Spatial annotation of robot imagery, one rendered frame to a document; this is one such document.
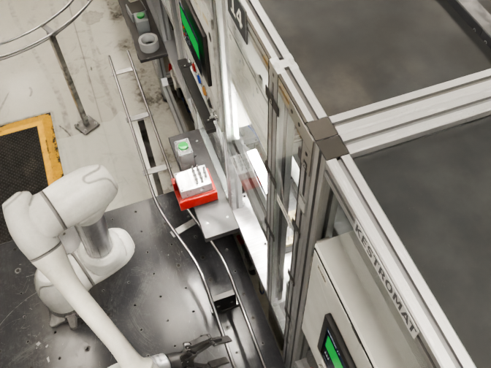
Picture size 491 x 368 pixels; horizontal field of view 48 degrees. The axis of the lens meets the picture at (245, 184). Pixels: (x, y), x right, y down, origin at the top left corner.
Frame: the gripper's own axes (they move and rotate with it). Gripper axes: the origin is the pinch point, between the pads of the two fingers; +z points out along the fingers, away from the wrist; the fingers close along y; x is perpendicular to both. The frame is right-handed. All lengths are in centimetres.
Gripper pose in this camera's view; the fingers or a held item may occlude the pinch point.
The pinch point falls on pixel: (221, 350)
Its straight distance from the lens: 196.2
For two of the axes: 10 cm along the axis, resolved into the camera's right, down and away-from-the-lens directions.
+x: -5.3, -3.3, 7.8
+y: 1.1, -9.4, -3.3
